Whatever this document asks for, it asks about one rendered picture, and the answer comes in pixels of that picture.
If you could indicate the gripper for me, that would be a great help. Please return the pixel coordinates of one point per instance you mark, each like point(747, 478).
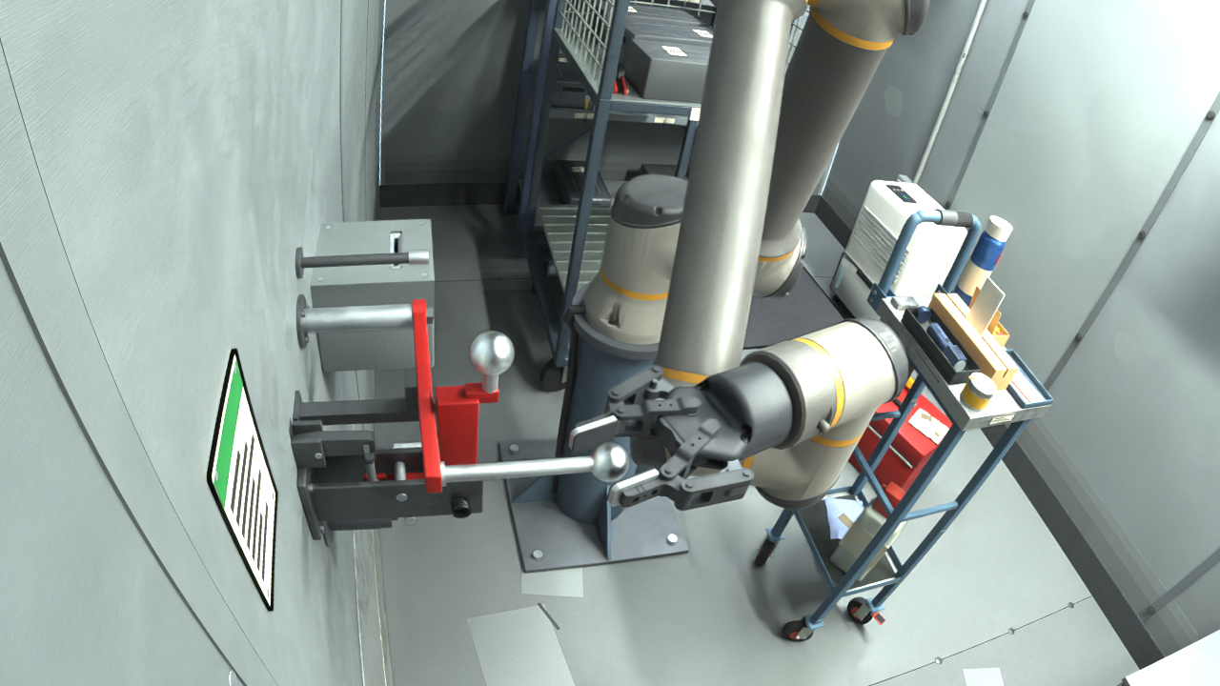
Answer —
point(710, 424)

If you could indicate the cream inspection plate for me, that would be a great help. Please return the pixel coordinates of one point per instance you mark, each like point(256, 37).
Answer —
point(989, 303)

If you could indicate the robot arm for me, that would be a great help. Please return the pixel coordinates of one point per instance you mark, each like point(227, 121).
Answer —
point(724, 191)

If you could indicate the silver escape lever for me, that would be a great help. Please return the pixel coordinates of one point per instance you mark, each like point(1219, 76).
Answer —
point(534, 468)

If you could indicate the red guard with silver knob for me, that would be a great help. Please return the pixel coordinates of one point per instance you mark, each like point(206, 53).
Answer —
point(457, 429)

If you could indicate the blue trolley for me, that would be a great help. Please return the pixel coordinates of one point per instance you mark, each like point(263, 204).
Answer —
point(953, 514)

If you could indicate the black floor mat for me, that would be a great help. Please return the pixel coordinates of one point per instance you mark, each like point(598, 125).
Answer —
point(810, 305)

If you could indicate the beige box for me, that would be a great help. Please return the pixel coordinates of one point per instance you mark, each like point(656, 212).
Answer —
point(863, 538)

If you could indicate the black knurled knob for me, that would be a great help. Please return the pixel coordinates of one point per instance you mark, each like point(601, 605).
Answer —
point(462, 507)

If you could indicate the red toolbox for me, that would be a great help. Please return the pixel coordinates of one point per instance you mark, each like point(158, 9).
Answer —
point(905, 443)

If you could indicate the grey paper sheet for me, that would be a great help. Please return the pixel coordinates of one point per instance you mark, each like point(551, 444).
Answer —
point(515, 648)

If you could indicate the dark blue tray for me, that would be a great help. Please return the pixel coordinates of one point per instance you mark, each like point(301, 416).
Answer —
point(929, 343)

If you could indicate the white ribbed appliance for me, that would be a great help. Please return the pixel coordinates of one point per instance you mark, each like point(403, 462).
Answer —
point(896, 238)

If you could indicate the yellow and white tin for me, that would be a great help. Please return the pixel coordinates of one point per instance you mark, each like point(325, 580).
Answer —
point(978, 391)

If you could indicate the grey metal box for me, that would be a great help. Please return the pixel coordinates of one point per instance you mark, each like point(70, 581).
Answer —
point(381, 324)

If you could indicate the tan wooden block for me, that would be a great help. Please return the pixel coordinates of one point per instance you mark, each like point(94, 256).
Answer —
point(972, 338)

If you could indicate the blue shelving unit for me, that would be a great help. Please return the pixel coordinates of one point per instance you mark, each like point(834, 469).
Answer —
point(581, 124)

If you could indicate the silver cylinder with dark flange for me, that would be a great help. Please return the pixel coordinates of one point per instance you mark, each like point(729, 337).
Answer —
point(362, 319)

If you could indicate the white and blue cylinder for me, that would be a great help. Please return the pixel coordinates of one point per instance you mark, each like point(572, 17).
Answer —
point(986, 252)

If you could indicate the dark rod with silver tip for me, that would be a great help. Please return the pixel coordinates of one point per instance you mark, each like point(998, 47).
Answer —
point(353, 259)

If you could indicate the dark grey storage box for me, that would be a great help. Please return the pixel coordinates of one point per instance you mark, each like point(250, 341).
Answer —
point(667, 17)
point(667, 67)

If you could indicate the white paper sheet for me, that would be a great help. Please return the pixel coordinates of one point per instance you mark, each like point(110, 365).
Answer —
point(984, 677)

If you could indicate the green and white sign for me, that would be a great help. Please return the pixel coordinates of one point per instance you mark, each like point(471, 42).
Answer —
point(243, 486)

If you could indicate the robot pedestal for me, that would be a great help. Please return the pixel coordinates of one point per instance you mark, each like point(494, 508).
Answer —
point(591, 429)

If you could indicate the dark grey lever bracket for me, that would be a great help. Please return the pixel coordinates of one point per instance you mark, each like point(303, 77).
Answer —
point(381, 500)

